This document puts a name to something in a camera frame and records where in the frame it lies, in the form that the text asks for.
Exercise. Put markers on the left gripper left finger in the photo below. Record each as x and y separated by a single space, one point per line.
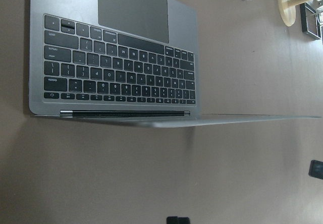
172 220

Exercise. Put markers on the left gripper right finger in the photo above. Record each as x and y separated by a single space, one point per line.
183 220

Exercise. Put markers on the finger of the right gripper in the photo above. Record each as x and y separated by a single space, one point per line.
316 169

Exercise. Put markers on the grey laptop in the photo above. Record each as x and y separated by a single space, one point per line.
132 62

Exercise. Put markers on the black tray with glasses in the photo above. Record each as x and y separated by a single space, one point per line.
309 22

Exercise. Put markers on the wooden cup stand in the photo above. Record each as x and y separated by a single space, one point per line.
287 9

